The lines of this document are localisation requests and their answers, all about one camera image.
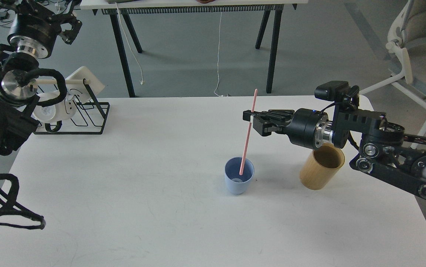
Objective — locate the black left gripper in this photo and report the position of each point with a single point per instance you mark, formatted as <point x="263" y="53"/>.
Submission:
<point x="33" y="31"/>

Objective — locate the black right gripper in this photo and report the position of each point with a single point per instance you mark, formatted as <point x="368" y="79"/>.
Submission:
<point x="305" y="127"/>

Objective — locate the pink chopstick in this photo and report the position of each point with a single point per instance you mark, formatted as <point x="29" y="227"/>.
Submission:
<point x="243" y="158"/>

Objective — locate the light blue plastic cup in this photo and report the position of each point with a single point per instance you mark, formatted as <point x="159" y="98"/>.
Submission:
<point x="234" y="181"/>

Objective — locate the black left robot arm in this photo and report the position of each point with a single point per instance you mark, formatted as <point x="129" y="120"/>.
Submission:
<point x="24" y="85"/>

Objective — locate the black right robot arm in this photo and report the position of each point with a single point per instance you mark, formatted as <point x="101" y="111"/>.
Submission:
<point x="385" y="151"/>

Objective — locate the white plate in rack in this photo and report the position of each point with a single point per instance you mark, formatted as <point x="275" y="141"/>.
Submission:
<point x="77" y="81"/>

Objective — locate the bamboo cylinder holder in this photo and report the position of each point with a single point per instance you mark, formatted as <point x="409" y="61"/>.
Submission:
<point x="321" y="166"/>

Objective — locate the white mug on rack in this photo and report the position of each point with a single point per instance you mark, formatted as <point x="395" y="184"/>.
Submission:
<point x="64" y="110"/>

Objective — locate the white background table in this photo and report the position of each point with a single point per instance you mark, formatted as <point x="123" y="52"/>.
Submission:
<point x="184" y="54"/>

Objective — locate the grey office chair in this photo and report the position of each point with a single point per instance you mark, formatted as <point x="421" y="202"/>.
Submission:
<point x="408" y="65"/>

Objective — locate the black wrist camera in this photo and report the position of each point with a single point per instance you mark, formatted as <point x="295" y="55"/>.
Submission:
<point x="336" y="91"/>

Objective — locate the black wire dish rack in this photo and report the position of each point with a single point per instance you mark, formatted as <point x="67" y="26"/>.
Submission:
<point x="90" y="119"/>

